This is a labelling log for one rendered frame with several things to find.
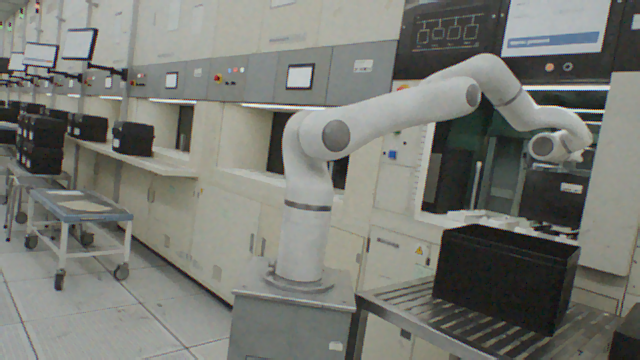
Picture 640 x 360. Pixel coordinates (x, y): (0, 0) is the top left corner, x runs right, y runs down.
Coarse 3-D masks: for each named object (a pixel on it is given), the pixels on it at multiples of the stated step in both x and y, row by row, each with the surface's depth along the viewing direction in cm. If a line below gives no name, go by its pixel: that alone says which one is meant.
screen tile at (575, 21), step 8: (560, 0) 125; (568, 0) 124; (576, 0) 122; (584, 0) 121; (592, 0) 119; (600, 0) 118; (560, 8) 125; (592, 8) 119; (600, 8) 118; (560, 16) 125; (568, 16) 124; (576, 16) 122; (584, 16) 121; (592, 16) 119; (600, 16) 118; (560, 24) 125; (568, 24) 124; (576, 24) 122; (584, 24) 121; (592, 24) 119; (600, 24) 118
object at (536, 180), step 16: (528, 176) 149; (544, 176) 145; (560, 176) 141; (576, 176) 138; (528, 192) 149; (544, 192) 145; (560, 192) 141; (576, 192) 138; (528, 208) 149; (544, 208) 145; (560, 208) 141; (576, 208) 138; (560, 224) 141; (576, 224) 138
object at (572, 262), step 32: (480, 224) 124; (448, 256) 102; (480, 256) 98; (512, 256) 93; (544, 256) 89; (576, 256) 101; (448, 288) 102; (480, 288) 98; (512, 288) 93; (544, 288) 89; (512, 320) 93; (544, 320) 89
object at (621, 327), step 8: (632, 312) 81; (624, 320) 76; (632, 320) 76; (616, 328) 71; (624, 328) 71; (632, 328) 72; (616, 336) 70; (624, 336) 69; (632, 336) 68; (616, 344) 70; (624, 344) 69; (632, 344) 68; (616, 352) 69; (624, 352) 69; (632, 352) 68
